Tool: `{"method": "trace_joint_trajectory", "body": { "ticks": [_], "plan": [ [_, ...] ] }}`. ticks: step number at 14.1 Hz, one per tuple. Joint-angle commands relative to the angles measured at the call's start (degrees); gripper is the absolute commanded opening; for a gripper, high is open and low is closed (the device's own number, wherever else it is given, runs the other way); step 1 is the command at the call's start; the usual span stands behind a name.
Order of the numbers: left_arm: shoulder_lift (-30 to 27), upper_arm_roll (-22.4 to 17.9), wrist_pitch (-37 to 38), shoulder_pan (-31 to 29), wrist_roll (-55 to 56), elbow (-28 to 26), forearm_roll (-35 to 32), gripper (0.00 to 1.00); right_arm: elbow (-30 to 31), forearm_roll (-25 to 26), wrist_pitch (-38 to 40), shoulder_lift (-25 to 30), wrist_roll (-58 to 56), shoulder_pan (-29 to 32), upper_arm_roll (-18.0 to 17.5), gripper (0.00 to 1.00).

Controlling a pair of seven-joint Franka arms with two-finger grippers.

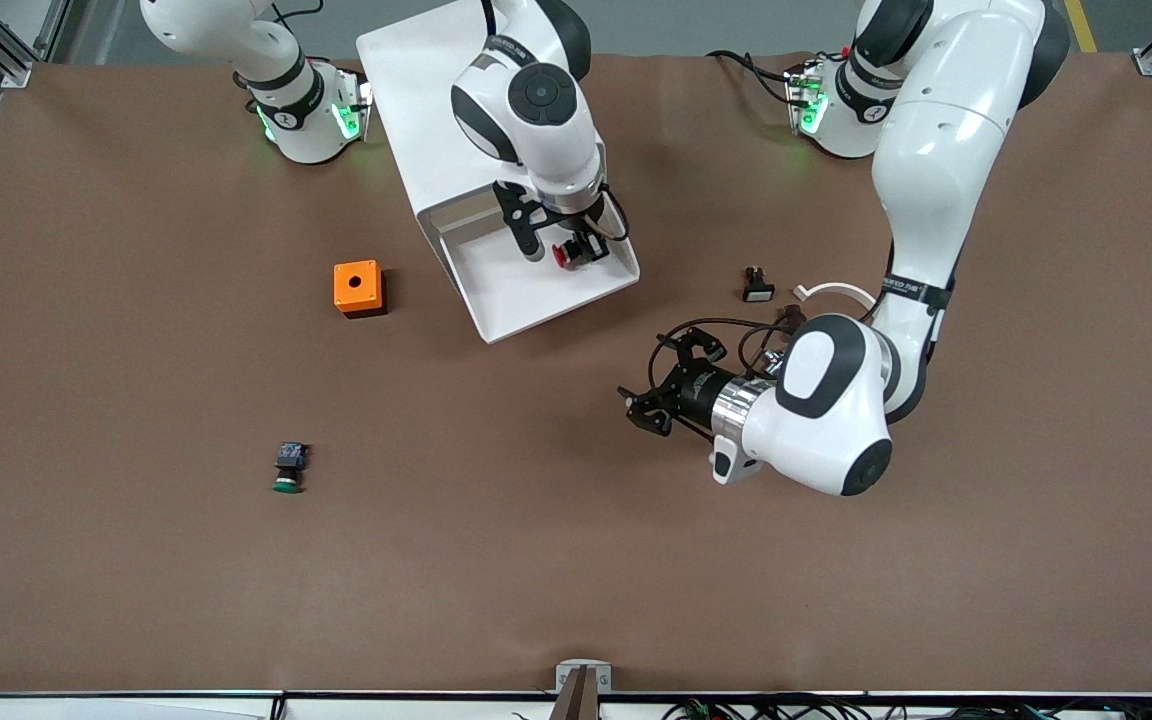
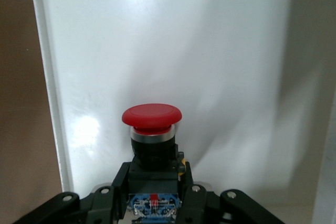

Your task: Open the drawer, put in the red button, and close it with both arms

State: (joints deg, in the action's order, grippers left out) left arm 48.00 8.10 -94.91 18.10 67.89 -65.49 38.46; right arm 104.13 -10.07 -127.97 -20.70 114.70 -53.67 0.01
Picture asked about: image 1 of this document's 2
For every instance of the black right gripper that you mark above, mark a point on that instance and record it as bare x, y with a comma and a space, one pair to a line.
584, 241

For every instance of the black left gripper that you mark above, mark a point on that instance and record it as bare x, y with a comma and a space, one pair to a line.
698, 390

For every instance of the red mushroom push button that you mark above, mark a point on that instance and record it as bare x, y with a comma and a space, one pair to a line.
562, 256

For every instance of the white drawer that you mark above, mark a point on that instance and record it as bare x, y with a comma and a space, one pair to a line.
536, 300

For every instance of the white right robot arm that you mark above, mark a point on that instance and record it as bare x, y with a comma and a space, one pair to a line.
568, 150

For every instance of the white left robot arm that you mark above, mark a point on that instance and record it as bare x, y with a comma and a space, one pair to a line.
936, 150

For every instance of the white drawer cabinet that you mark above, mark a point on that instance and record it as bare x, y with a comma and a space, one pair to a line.
426, 90

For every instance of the green mushroom push button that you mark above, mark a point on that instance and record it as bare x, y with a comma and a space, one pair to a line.
288, 465

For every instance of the brown cylinder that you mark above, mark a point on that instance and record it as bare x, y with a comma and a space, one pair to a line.
792, 318

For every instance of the orange box with hole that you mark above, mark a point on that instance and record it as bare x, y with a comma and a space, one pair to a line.
358, 288

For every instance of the black switch with white face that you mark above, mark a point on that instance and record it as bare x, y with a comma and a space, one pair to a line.
757, 288

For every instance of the metal bracket with brown post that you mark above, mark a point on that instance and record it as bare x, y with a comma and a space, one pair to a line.
583, 685

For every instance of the white table edge rail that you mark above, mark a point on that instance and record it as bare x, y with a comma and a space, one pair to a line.
136, 706

